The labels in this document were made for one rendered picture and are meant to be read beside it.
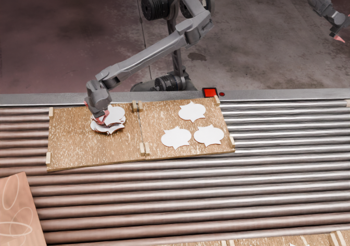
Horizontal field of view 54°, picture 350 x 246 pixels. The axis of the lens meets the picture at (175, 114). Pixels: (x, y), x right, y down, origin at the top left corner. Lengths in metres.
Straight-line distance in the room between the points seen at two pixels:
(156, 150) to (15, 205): 0.60
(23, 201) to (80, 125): 0.48
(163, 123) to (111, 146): 0.27
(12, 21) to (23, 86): 1.09
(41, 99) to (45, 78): 1.57
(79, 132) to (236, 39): 2.70
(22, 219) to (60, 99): 0.72
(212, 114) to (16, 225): 0.99
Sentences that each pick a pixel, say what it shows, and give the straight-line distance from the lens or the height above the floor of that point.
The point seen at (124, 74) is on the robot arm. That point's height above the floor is 1.26.
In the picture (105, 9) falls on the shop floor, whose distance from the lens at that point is 4.34.
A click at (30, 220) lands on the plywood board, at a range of 1.31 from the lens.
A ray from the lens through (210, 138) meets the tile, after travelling 1.61.
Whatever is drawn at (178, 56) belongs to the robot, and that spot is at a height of 0.55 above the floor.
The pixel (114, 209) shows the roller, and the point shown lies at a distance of 1.42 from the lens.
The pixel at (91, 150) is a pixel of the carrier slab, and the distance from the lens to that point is 1.56.
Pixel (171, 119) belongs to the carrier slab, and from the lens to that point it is 1.68.
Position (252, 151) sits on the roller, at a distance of 1.65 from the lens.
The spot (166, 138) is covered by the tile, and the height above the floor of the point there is 0.94.
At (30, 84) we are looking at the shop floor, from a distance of 3.38.
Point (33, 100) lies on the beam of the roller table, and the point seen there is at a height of 0.92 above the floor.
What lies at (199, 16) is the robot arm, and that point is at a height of 1.44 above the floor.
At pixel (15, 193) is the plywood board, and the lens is 1.38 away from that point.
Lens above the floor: 2.16
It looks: 46 degrees down
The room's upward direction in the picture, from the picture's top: 6 degrees clockwise
